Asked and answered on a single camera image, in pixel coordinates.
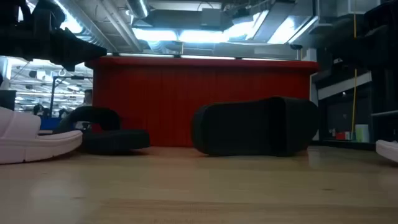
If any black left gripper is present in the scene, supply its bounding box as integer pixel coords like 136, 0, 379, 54
30, 0, 108, 72

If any black slide sandal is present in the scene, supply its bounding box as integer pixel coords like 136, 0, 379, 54
190, 95, 320, 157
52, 105, 151, 156

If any pink slide sandal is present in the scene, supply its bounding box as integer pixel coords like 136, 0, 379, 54
375, 139, 398, 164
0, 106, 83, 165

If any red plastic bin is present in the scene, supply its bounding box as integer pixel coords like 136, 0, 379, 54
85, 55, 320, 148

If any person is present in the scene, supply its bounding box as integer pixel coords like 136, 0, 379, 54
75, 88, 94, 109

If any blue panel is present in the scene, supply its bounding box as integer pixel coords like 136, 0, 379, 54
39, 117, 65, 131

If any black monitor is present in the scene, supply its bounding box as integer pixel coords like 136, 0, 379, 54
0, 90, 17, 111

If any light green container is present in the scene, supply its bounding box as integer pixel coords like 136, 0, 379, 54
354, 124, 370, 143

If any silver spiral air duct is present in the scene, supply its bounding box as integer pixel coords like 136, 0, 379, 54
126, 0, 150, 19
55, 0, 116, 53

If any black metal stand frame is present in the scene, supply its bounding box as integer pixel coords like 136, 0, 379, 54
49, 75, 94, 118

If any yellow power cord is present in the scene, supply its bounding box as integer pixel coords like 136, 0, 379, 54
350, 14, 358, 141

